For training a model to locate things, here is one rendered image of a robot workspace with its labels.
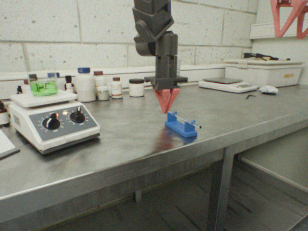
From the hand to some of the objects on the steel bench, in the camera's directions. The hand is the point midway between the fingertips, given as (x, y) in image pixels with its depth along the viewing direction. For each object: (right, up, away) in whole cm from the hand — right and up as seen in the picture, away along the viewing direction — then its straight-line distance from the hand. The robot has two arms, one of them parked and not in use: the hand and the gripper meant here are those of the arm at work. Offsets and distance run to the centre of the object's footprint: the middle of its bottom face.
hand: (165, 110), depth 57 cm
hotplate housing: (-27, -6, -8) cm, 29 cm away
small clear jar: (-24, +5, +27) cm, 36 cm away
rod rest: (+3, -5, -6) cm, 8 cm away
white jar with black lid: (-10, +8, +35) cm, 37 cm away
